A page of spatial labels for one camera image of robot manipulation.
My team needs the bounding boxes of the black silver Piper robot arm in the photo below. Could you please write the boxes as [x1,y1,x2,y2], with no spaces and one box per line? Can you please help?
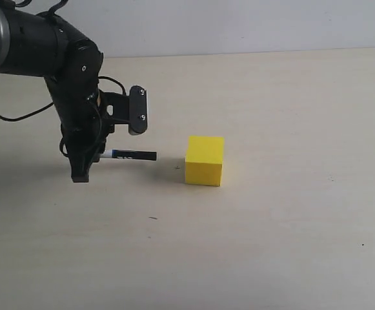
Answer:
[0,1,106,183]

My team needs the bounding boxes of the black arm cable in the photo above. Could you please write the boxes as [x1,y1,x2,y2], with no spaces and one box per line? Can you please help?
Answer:
[0,76,127,122]

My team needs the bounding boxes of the yellow cube block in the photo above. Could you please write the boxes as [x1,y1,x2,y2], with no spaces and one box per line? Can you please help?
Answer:
[185,136,225,187]

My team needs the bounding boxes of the black white marker pen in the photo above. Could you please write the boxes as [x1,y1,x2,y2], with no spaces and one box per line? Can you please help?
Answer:
[100,149,157,161]

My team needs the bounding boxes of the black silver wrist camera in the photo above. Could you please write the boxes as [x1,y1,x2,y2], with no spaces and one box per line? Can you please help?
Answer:
[101,85,148,136]

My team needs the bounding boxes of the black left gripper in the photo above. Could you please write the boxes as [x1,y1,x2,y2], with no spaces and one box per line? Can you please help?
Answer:
[59,122,115,183]

